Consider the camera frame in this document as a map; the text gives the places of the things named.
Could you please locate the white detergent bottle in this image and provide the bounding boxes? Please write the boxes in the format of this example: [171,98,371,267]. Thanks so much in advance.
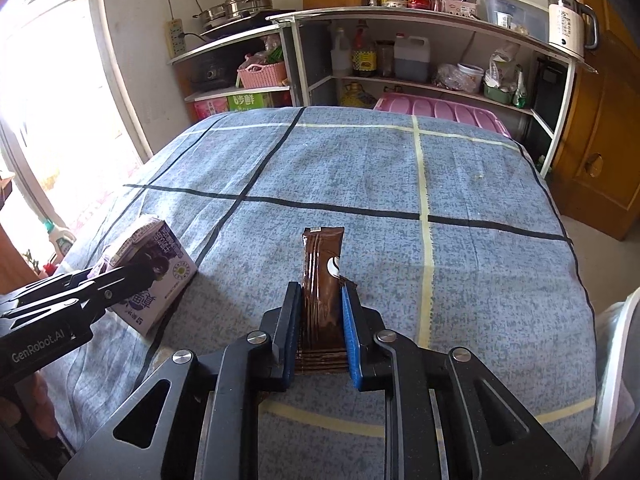
[42,220,77,262]

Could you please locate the low white shelf unit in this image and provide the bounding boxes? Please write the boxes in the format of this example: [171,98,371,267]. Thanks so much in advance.
[167,24,297,127]

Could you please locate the purple milk carton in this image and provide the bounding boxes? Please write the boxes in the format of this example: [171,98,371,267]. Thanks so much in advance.
[97,213,198,337]

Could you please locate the white jerrycan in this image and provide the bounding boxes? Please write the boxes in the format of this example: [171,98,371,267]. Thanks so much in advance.
[393,33,432,84]

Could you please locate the white electric kettle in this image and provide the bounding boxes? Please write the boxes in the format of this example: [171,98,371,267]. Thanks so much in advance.
[545,0,600,59]

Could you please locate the crumpled clear plastic bag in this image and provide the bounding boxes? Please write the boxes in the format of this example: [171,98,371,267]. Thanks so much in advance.
[432,62,466,92]

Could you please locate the black induction cooker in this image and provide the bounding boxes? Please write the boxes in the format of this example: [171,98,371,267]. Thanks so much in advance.
[199,8,297,42]

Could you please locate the blue checked tablecloth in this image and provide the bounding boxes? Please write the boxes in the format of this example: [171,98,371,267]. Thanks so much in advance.
[50,106,599,480]

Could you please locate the white power strip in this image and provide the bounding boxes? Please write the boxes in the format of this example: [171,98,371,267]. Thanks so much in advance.
[167,18,185,60]

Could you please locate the glass jar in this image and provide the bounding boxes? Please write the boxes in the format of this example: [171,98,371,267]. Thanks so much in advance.
[376,40,396,79]

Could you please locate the steel steamer pot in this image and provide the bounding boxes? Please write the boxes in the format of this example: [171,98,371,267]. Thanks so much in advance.
[192,0,276,34]

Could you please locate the pink carton box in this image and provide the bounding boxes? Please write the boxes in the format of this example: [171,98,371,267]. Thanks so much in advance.
[192,99,231,121]

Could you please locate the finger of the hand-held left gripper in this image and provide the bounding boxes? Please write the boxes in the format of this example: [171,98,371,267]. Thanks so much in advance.
[0,266,109,312]
[74,259,169,314]

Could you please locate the pink storage box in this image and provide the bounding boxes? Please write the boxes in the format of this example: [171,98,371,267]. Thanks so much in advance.
[372,92,514,139]

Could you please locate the yellow cooking oil bottle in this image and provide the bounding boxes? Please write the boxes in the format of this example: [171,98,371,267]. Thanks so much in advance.
[339,82,376,109]

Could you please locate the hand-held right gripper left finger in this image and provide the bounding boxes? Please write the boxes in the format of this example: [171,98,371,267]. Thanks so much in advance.
[59,282,304,480]

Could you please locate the black appliance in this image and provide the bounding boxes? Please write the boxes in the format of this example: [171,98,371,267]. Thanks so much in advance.
[534,57,564,132]

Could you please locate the pink woven basket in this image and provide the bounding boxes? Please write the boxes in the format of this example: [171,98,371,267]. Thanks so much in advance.
[236,62,289,90]

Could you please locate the white lidded tub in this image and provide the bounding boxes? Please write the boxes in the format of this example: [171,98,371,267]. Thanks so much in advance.
[457,63,485,92]

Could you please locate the white plastic bottle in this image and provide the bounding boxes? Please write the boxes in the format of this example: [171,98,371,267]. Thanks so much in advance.
[330,27,353,79]

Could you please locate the brown snack packet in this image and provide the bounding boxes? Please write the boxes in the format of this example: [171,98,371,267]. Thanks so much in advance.
[295,226,359,374]

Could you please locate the green carton box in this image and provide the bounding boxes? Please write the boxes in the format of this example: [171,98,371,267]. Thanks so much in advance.
[227,91,274,111]

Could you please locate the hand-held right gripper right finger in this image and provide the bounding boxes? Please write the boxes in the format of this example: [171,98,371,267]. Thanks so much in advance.
[341,284,584,480]

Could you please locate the curved grey shelf unit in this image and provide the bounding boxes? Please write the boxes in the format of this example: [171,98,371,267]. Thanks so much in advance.
[266,6,599,179]

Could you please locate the wooden door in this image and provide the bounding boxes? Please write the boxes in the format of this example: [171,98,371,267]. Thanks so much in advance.
[549,0,640,242]

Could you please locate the green basket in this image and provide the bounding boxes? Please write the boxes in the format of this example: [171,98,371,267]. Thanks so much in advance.
[482,83,516,106]

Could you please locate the person's left hand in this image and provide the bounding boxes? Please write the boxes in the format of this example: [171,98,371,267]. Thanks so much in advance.
[0,372,59,444]

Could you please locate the soy sauce bottle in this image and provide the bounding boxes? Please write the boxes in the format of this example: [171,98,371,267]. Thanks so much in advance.
[351,19,379,79]

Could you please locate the white plastic bag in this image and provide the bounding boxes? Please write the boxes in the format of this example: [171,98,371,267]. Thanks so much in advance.
[487,42,524,91]

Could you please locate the clear lidded storage box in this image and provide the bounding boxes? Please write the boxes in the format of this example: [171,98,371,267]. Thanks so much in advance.
[482,0,551,44]

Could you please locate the pink knife holder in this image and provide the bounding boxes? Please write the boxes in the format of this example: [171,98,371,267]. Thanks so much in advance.
[442,0,477,19]

